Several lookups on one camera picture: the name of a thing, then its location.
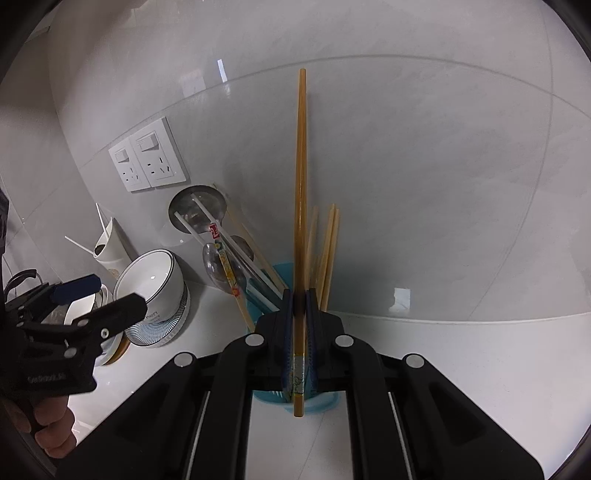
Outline pale bamboo chopstick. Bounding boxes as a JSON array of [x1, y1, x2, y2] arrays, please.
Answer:
[[305, 206, 319, 282]]

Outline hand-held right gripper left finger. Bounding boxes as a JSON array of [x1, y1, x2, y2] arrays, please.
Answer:
[[58, 287, 296, 480]]

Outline person's left hand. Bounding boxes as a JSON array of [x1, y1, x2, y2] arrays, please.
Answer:
[[25, 393, 78, 472]]

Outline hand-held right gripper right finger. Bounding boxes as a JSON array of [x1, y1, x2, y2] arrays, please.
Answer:
[[305, 287, 544, 480]]

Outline metal ladle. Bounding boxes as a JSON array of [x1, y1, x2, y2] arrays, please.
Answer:
[[168, 185, 229, 244]]

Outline metal spoon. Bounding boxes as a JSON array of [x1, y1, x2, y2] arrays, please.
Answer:
[[202, 242, 247, 296]]

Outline blue chopstick holder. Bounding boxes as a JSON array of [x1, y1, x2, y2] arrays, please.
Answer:
[[247, 262, 341, 418]]

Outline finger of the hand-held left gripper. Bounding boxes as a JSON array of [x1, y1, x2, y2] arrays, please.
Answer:
[[17, 294, 149, 361], [8, 274, 103, 320]]

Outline utensils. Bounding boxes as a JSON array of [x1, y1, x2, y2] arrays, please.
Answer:
[[173, 211, 282, 315]]

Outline wooden plate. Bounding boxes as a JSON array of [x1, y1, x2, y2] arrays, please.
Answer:
[[104, 331, 133, 366]]

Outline white cup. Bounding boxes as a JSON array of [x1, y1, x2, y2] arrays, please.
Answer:
[[93, 217, 129, 278]]

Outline white bowl with blue rim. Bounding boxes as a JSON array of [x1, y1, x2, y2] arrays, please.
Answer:
[[113, 249, 186, 324]]

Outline white wall socket plate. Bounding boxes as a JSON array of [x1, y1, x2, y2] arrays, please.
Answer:
[[108, 138, 151, 193], [129, 117, 189, 189]]

